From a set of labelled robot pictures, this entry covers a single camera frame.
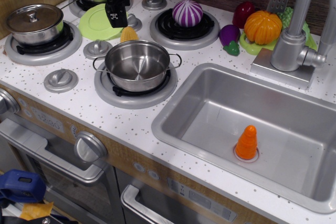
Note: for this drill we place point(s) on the yellow toy corn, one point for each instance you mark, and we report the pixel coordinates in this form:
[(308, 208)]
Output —
[(128, 33)]

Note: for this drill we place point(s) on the silver stove knob centre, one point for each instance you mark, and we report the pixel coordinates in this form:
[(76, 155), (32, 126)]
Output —
[(134, 22)]

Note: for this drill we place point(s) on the silver stove knob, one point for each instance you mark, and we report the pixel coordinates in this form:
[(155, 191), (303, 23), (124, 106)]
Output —
[(154, 5), (97, 48), (60, 81), (134, 22)]

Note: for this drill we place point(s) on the back left stove burner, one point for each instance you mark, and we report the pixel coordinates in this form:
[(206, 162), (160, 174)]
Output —
[(79, 7)]

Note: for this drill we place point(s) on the stove burner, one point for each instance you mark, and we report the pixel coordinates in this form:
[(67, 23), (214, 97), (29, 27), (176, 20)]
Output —
[(166, 32), (110, 94), (79, 7), (51, 52)]

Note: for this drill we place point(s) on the silver stove knob back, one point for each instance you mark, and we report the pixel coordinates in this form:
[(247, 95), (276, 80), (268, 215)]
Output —
[(154, 5)]

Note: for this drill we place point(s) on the silver stove knob middle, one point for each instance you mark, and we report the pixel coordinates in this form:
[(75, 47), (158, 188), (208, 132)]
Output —
[(97, 48)]

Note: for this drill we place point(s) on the back right stove burner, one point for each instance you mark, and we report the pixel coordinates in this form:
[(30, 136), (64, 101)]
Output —
[(166, 32)]

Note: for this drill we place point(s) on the open steel pan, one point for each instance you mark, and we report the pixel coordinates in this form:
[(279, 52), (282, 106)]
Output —
[(136, 65)]

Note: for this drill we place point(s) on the front left stove burner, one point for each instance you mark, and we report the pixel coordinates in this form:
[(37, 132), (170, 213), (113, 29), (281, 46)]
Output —
[(51, 52)]

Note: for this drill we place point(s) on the silver stove knob front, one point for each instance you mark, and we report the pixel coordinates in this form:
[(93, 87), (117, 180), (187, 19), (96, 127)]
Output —
[(60, 81)]

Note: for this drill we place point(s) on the front right stove burner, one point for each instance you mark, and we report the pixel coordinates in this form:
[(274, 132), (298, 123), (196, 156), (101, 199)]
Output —
[(110, 94)]

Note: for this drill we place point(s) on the green plastic plate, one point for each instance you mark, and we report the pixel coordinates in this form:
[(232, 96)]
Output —
[(94, 25)]

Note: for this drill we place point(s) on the purple white toy onion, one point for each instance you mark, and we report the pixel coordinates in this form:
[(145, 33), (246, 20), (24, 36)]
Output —
[(187, 13)]

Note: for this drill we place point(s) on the lidded steel pot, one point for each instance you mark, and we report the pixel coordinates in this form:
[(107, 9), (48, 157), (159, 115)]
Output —
[(36, 24)]

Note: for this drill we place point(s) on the purple toy eggplant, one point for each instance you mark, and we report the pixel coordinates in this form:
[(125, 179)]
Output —
[(228, 34)]

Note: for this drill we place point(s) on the dark red toy pepper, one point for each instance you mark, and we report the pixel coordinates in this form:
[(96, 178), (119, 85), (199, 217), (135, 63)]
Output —
[(241, 13)]

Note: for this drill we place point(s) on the silver oven dial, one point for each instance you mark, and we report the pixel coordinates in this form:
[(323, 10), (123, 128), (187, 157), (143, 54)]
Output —
[(89, 148), (8, 104)]

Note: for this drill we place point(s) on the silver oven dial left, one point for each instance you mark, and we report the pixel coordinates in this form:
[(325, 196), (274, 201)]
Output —
[(8, 104)]

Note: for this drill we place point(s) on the light green toy plate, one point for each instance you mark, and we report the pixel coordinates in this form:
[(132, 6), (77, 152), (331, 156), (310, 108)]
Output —
[(251, 47)]

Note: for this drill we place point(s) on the orange toy pumpkin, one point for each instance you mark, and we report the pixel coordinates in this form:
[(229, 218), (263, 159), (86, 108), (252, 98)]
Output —
[(262, 27)]

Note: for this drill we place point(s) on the green toy vegetable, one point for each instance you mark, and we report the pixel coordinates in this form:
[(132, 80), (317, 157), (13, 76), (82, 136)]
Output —
[(285, 18)]

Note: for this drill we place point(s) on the silver toy faucet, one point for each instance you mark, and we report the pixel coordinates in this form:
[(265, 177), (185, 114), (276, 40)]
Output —
[(291, 61)]

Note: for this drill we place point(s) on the orange toy carrot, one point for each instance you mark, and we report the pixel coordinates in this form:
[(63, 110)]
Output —
[(246, 147)]

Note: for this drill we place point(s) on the blue clamp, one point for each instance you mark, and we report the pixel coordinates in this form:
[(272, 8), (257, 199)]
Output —
[(18, 186)]

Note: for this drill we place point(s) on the silver sink basin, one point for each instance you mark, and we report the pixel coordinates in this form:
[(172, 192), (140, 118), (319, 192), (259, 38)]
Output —
[(274, 137)]

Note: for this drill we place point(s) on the left oven door handle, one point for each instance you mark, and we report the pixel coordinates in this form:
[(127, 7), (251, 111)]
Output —
[(35, 146)]

